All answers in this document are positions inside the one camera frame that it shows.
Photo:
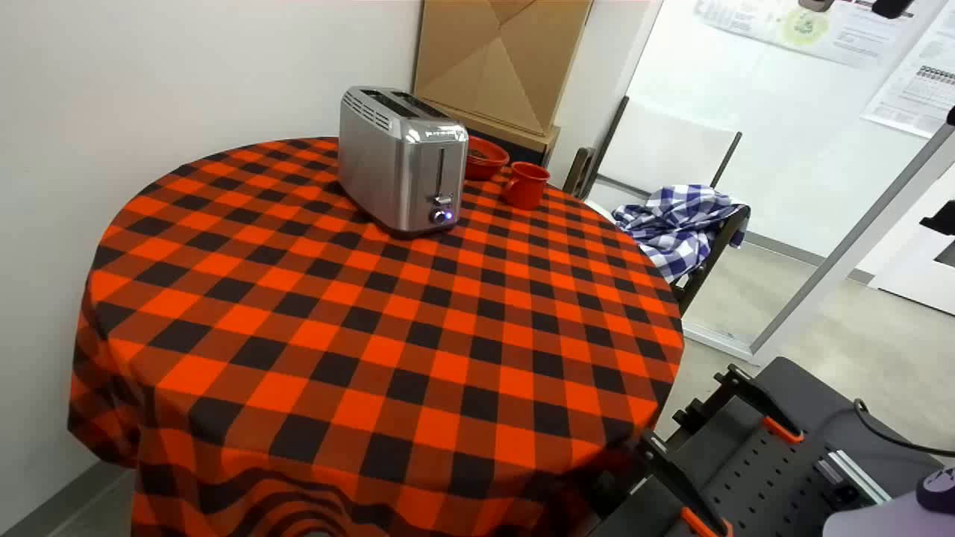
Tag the silver two-slot toaster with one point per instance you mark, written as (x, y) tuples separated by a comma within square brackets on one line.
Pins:
[(389, 158)]

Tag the red mug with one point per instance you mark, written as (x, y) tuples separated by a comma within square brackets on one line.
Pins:
[(525, 185)]

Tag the orange black plaid tablecloth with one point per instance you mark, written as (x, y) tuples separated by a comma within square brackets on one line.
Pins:
[(346, 347)]

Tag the blue white checkered cloth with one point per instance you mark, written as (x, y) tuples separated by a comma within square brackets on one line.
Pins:
[(674, 228)]

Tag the brown cardboard box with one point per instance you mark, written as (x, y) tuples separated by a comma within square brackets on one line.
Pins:
[(495, 59)]

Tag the black folding chair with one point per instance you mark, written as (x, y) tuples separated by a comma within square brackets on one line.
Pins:
[(692, 286)]

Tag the black perforated robot cart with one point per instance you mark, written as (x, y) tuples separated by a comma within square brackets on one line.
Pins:
[(755, 479)]

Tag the small rounded puck device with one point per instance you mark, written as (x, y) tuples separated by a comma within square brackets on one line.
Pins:
[(937, 489)]

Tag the aluminium profile post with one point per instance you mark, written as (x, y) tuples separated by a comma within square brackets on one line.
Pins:
[(846, 255)]

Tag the large white wall poster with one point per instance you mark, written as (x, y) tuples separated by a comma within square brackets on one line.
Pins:
[(755, 19)]

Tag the silver aluminium rail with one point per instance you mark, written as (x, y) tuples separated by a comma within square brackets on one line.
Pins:
[(856, 474)]

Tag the black wall bracket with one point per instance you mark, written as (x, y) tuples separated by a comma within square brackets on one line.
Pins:
[(941, 219)]

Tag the white text wall poster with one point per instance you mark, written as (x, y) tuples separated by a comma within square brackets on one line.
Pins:
[(920, 92)]

